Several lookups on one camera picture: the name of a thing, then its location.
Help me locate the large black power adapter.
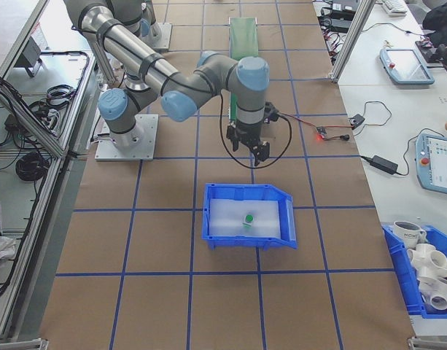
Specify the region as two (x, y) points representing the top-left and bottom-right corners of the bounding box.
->
(330, 0), (359, 12)

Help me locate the medium black power adapter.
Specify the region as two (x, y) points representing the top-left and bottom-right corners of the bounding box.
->
(319, 17), (354, 31)

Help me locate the green conveyor belt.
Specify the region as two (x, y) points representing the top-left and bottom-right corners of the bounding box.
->
(227, 16), (271, 125)

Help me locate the aluminium frame post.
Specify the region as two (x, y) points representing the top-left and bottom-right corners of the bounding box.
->
(330, 0), (373, 83)

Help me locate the red black power lead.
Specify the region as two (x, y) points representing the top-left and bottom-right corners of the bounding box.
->
(324, 125), (351, 142)

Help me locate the black cable bundle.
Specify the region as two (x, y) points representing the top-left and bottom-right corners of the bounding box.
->
(45, 85), (79, 108)

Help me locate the aluminium frame bar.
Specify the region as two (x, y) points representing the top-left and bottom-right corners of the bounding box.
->
(0, 337), (50, 350)
(408, 335), (447, 350)

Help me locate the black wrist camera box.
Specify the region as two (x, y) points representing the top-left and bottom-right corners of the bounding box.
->
(263, 103), (281, 125)

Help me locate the black cable coil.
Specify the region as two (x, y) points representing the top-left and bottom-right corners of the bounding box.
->
(15, 150), (52, 182)

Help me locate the blue open-front plastic bin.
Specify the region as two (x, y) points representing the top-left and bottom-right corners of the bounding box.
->
(201, 183), (299, 251)

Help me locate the grey metal box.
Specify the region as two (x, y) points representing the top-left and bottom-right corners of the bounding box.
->
(13, 36), (46, 78)

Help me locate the thin black switch cable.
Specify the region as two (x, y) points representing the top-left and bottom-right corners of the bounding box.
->
(353, 101), (392, 138)

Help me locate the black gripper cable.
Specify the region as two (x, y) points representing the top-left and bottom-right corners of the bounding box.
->
(218, 93), (293, 169)

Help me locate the red black conveyor wire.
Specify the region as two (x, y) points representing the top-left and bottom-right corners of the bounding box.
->
(279, 112), (319, 129)

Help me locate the power strip with red switches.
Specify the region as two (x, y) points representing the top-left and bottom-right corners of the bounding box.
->
(322, 31), (347, 61)

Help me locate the white printed mug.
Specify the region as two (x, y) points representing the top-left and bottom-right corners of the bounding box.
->
(392, 220), (427, 249)

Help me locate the thin black adapter cable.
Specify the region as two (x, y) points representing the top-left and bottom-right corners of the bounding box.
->
(359, 138), (418, 176)

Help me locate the blue plastic storage bin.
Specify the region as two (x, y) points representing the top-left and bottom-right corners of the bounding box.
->
(381, 224), (447, 320)

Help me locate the white keyboard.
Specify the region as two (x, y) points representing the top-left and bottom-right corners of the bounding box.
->
(382, 0), (409, 16)

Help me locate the thin black desk cable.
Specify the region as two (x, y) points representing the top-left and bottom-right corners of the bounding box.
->
(364, 22), (427, 37)

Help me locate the blue grey teach pendant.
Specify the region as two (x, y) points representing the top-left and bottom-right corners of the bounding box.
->
(378, 47), (436, 87)
(414, 131), (447, 195)

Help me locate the metal bar V-shaped frame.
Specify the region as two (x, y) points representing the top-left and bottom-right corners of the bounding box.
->
(0, 0), (102, 342)

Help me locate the small black power adapter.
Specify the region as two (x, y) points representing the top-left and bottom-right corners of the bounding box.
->
(370, 155), (400, 174)

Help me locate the white pipe cross fitting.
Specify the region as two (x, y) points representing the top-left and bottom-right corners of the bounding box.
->
(406, 242), (447, 281)

